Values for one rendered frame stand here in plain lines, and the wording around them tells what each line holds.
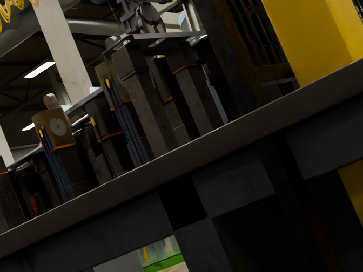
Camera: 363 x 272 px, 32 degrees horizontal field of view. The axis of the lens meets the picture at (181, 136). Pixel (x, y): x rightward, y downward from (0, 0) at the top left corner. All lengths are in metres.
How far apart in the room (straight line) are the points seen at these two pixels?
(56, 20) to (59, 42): 0.38
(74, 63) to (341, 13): 9.10
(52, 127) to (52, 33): 8.32
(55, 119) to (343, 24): 1.13
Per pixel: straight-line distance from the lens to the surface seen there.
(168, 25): 9.48
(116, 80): 1.61
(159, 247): 6.42
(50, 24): 10.22
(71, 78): 9.94
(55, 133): 1.89
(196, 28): 1.92
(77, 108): 2.50
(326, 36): 0.96
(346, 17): 1.00
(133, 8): 1.78
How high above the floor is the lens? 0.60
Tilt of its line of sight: 7 degrees up
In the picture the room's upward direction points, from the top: 23 degrees counter-clockwise
